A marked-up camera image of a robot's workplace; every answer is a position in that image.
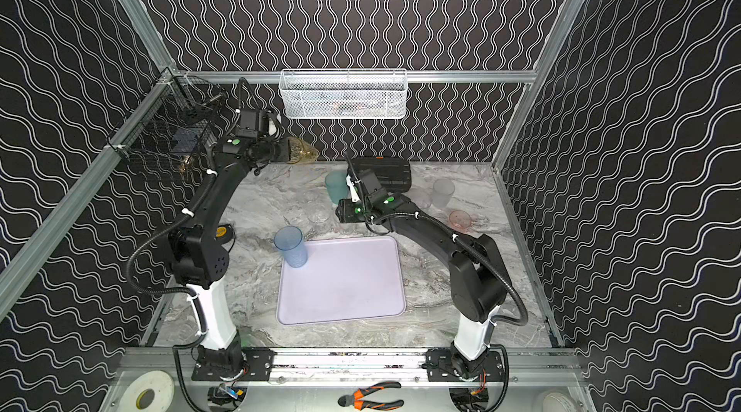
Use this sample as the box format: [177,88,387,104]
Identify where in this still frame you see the teal plastic cup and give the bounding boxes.
[324,170,349,205]

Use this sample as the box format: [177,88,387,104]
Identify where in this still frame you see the yellow transparent cup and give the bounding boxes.
[288,137,320,165]

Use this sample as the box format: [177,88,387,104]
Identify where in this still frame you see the blue ribbed plastic cup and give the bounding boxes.
[273,226,308,268]

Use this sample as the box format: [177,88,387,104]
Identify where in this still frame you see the clear plastic cup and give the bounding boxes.
[307,203,331,224]

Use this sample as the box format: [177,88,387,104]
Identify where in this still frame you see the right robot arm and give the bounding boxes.
[336,166,529,380]

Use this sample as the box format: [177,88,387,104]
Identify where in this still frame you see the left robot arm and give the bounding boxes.
[125,109,291,381]

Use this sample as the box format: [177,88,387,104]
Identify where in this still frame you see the lilac plastic tray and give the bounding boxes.
[276,236,406,326]

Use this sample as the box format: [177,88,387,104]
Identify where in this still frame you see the black plastic case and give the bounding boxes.
[351,157,413,193]

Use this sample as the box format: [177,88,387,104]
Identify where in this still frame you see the frosted plastic cup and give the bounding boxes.
[406,187,431,211]
[431,178,455,209]

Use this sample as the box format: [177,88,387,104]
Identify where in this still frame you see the pink plastic cup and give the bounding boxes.
[449,209,473,232]

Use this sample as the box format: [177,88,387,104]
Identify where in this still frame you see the yellow black tape measure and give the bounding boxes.
[215,224,235,244]

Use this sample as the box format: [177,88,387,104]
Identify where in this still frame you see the white tape roll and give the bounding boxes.
[118,371,175,412]

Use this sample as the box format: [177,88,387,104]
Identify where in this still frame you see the white round lid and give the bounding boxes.
[532,391,579,412]

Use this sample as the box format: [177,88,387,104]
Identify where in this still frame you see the white wire basket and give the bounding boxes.
[279,68,409,120]

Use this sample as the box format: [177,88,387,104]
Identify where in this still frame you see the orange handled pliers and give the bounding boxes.
[337,380,405,411]

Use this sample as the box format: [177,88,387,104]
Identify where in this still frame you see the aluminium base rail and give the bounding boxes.
[120,345,580,387]

